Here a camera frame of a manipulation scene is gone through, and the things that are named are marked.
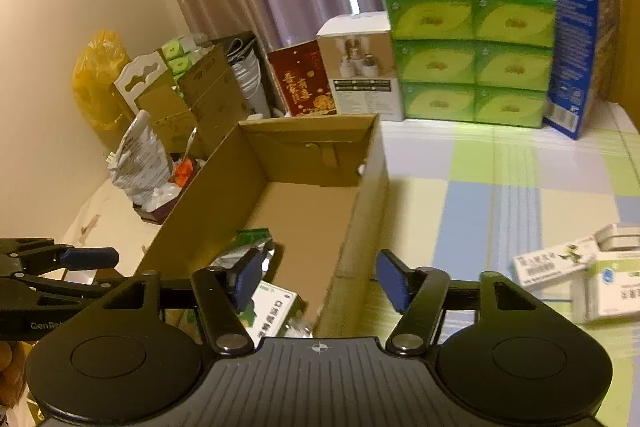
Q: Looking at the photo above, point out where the brown cardboard carton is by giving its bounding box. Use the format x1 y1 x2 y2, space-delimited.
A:
111 42 251 160

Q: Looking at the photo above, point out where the white product box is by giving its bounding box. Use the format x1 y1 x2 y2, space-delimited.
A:
316 12 405 122

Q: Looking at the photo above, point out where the silver green foil pouch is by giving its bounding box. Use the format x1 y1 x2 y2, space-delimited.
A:
210 229 276 278

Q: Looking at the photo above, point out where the white scalloped cardboard hanger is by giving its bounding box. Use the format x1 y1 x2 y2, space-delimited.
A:
112 52 168 118

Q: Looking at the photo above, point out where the dark red gift box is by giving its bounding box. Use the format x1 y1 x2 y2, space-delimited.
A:
266 41 337 118

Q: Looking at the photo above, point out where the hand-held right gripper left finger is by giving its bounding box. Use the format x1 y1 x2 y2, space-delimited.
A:
75 249 266 355

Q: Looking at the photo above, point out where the small orange packet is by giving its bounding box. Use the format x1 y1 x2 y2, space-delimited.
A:
172 159 196 185

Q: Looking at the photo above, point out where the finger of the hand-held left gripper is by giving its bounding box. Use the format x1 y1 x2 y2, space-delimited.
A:
0 274 128 303
0 237 120 275

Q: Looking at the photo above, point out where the white blue medicine box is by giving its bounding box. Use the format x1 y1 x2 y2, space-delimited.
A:
570 252 640 325

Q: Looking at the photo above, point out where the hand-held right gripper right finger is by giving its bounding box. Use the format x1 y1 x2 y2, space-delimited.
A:
376 249 571 355

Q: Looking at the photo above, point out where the brown cardboard box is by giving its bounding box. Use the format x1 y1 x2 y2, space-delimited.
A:
135 113 391 338

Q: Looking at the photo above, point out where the stack of green tissue packs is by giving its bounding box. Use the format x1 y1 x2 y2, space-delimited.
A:
382 0 557 129

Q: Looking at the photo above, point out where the yellow plastic bag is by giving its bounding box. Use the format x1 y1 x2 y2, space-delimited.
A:
72 29 132 135

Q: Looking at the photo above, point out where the blue milk carton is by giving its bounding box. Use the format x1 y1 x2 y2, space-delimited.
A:
542 0 618 141

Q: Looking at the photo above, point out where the white square plastic container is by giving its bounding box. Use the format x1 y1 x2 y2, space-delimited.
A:
597 223 640 253

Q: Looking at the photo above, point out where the dark red octagonal box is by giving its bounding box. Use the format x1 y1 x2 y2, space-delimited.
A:
132 187 186 225

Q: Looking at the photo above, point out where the checked cloth desktop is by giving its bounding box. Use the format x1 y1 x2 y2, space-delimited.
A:
320 99 640 358

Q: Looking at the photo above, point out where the white bird print medicine box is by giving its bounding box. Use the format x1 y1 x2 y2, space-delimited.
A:
511 243 601 290

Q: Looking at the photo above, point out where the green medicine box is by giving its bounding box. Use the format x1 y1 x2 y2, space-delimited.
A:
240 282 308 338

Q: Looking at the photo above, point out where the person's left hand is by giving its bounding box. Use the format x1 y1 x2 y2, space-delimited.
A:
0 342 28 408

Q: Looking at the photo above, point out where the white ribbed bucket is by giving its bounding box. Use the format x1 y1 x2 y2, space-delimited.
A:
227 34 273 120

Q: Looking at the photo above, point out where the tall wooden panel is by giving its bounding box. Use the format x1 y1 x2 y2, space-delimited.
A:
612 0 640 118

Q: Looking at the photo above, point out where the metal spoon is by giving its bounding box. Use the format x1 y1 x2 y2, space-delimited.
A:
182 129 198 168

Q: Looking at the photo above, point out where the clear plastic bag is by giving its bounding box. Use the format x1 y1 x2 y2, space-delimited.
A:
285 312 315 338

